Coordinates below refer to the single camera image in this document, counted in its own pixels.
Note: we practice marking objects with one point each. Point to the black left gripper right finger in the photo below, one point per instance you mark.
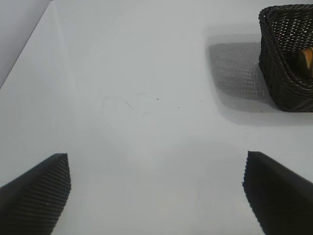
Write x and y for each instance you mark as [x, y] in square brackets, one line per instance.
[281, 200]

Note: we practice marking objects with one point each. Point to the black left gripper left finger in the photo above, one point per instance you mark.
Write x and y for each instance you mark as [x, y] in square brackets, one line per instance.
[31, 203]

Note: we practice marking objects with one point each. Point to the long striped bread loaf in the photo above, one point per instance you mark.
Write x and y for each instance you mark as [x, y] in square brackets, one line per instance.
[306, 58]

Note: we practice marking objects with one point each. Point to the dark brown wicker basket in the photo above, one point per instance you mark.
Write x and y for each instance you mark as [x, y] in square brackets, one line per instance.
[276, 85]

